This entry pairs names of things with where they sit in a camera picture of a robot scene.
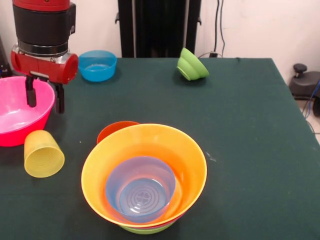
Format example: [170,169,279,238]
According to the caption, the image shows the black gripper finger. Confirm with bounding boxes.
[53,83,66,115]
[24,75,38,108]

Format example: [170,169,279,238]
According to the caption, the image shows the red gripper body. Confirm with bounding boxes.
[10,43,80,85]

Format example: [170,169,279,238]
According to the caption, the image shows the pink plastic bowl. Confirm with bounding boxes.
[0,76,56,135]
[0,76,56,148]

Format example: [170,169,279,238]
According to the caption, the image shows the yellow plastic cup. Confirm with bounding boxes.
[23,129,66,179]

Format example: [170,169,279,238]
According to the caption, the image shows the orange plastic bowl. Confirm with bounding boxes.
[80,123,208,228]

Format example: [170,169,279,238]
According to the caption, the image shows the blue plastic bowl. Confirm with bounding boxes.
[105,156,177,224]
[77,49,118,83]

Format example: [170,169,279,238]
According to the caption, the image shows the small green plastic bowl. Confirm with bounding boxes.
[176,47,210,82]

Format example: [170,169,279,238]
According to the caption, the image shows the black stand base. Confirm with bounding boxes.
[289,63,320,101]
[0,37,16,78]

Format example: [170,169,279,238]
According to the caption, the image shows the red plastic bowl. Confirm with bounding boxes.
[96,120,140,145]

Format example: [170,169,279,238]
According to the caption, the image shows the large green plastic bowl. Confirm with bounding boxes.
[119,221,176,235]

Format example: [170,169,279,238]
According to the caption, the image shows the dark green table cloth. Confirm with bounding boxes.
[0,56,320,240]

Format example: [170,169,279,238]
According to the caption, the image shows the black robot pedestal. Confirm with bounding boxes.
[115,0,202,59]

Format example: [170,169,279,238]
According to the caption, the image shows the black wall cable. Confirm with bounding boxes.
[213,0,227,57]

